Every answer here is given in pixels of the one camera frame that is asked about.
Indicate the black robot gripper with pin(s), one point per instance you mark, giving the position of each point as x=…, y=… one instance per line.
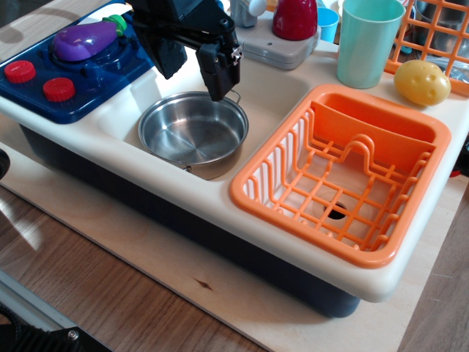
x=165, y=28

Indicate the stainless steel pan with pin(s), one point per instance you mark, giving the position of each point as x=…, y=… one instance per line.
x=195, y=133

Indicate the cream toy kitchen sink unit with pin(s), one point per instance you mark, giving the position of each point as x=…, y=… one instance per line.
x=107, y=137

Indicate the orange plastic drying rack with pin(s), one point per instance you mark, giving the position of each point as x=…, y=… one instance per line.
x=346, y=172

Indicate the grey toy faucet base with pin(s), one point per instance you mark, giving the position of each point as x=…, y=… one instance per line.
x=259, y=43

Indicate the grey toy faucet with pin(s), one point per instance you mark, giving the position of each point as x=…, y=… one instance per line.
x=244, y=13

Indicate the red plastic toy dome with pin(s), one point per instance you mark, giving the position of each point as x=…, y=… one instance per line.
x=295, y=19

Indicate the purple toy eggplant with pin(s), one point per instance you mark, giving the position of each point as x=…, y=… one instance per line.
x=83, y=41

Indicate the blue toy stove top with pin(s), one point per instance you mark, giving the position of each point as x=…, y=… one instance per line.
x=96, y=79

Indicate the red stove knob right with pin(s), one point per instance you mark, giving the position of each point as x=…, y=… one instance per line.
x=59, y=89

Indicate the red stove knob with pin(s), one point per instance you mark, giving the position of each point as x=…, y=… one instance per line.
x=59, y=89
x=20, y=71

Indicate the small blue plastic cup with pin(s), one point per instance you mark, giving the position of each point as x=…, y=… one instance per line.
x=328, y=21

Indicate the red stove knob left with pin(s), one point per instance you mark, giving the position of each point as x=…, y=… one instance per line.
x=20, y=71

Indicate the mint green plastic cup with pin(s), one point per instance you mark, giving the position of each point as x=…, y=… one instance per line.
x=368, y=30

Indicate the yellow toy potato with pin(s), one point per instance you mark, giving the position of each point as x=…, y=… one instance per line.
x=422, y=83

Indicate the orange plastic grid basket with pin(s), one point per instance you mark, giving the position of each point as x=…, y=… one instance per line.
x=434, y=31

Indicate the light wooden base board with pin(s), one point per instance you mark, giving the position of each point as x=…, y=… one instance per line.
x=138, y=287

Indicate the black bracket with screw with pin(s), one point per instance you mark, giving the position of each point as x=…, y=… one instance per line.
x=17, y=335

